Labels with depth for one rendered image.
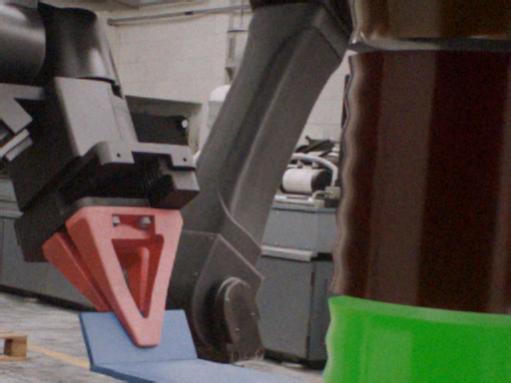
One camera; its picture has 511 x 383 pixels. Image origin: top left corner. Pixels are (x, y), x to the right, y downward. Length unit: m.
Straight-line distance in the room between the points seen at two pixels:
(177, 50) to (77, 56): 11.41
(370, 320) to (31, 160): 0.55
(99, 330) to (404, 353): 0.51
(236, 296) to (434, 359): 0.66
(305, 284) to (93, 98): 6.70
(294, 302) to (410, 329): 7.30
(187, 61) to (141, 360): 11.32
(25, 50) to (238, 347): 0.26
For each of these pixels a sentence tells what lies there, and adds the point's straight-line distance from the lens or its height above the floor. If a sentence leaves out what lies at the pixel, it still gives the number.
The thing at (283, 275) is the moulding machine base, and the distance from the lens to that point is 7.54.
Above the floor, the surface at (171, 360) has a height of 1.00.
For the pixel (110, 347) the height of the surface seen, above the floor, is 1.01.
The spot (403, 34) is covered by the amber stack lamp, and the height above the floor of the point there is 1.12.
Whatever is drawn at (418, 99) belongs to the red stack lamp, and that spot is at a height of 1.11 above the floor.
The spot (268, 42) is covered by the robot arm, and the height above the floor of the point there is 1.20.
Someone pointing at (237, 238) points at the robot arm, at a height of 1.06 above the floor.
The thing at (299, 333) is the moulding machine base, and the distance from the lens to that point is 7.43.
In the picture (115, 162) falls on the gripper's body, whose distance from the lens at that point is 0.66.
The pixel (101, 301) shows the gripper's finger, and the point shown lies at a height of 1.03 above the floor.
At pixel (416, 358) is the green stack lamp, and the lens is 0.17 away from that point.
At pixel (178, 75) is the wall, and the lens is 12.08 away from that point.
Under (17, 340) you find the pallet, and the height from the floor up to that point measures 0.11.
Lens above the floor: 1.10
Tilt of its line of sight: 3 degrees down
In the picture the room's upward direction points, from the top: 4 degrees clockwise
